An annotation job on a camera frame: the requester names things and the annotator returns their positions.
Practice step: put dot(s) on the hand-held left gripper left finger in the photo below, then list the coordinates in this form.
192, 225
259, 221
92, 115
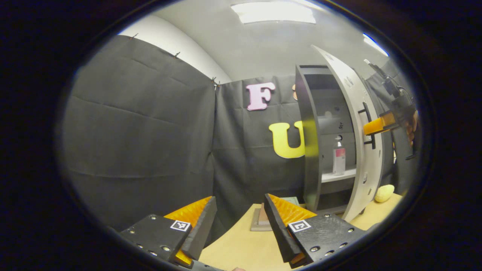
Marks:
201, 229

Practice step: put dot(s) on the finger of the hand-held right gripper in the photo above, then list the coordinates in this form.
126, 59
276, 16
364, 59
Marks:
376, 126

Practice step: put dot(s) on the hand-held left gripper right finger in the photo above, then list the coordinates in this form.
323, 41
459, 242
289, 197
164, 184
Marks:
276, 229

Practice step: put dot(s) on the brown square coaster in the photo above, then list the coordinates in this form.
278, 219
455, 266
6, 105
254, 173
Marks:
263, 214

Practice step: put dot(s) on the grey cabinet door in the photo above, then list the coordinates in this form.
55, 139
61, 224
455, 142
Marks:
371, 169

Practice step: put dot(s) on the pink label pump bottle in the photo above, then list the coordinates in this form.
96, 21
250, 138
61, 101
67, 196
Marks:
339, 160

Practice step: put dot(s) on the dark grey cabinet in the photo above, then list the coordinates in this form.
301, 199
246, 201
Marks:
310, 158

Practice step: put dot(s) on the green square mat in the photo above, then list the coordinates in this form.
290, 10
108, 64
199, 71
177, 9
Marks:
292, 201

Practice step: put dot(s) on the narrow ceiling light strip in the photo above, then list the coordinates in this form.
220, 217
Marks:
374, 44

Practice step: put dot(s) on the yellow round sponge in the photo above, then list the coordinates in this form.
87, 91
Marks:
384, 193

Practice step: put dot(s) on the black backdrop cloth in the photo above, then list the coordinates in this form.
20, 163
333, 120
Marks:
143, 131

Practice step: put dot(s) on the large ceiling light panel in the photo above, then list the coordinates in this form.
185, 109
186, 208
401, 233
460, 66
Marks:
273, 12

